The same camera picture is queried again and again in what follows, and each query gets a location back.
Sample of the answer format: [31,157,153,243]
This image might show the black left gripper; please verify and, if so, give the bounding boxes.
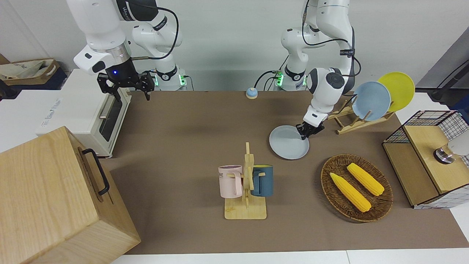
[296,121,326,141]

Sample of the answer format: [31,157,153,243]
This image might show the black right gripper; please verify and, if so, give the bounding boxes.
[97,59,156,104]

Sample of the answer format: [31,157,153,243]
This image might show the gray round plate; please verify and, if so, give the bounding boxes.
[269,125,310,160]

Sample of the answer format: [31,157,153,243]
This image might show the wooden plate rack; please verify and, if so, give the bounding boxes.
[327,93,396,135]

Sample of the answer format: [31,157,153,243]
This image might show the light blue plate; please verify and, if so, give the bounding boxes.
[352,81,391,122]

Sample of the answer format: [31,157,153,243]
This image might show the yellow plate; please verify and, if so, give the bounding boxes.
[377,72,416,113]

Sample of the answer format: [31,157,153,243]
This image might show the white toaster oven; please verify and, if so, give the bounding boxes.
[36,68,132,159]

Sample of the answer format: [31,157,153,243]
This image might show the dark blue mug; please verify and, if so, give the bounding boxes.
[250,165,274,198]

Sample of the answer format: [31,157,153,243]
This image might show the brown wicker basket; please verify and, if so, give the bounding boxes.
[321,154,394,223]

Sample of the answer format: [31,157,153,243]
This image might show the yellow corn cob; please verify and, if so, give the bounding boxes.
[329,172,372,213]
[347,162,385,197]

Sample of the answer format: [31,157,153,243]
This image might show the cardboard box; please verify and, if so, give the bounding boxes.
[0,59,61,87]

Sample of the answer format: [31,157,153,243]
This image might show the brown table mat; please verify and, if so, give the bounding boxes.
[99,90,469,255]

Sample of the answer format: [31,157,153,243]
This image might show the pink mug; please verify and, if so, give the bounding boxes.
[218,165,244,199]

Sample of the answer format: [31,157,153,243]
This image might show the wooden mug rack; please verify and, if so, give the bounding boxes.
[224,142,267,220]

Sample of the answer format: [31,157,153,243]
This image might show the white bag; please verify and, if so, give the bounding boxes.
[0,60,48,79]

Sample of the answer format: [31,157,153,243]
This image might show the black metal stand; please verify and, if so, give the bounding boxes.
[431,59,469,103]

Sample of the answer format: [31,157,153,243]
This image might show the silver and black knob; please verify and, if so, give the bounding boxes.
[433,146,455,164]

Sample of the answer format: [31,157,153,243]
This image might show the wooden drawer cabinet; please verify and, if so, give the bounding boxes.
[0,126,141,264]

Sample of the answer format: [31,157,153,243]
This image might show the white rounded object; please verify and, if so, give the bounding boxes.
[447,134,469,157]

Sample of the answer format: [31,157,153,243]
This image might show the oven door handle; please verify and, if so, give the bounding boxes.
[99,95,115,120]

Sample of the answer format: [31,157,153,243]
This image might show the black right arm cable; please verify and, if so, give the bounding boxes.
[121,0,181,61]

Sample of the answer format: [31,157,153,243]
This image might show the black arm base cable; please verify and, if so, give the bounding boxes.
[255,70,282,91]

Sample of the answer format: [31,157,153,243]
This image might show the black cabinet handle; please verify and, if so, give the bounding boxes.
[81,148,110,196]

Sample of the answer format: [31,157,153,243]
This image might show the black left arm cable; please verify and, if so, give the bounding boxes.
[301,0,362,96]

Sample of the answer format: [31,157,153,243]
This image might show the wooden wire mesh shelf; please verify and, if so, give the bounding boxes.
[382,110,469,210]

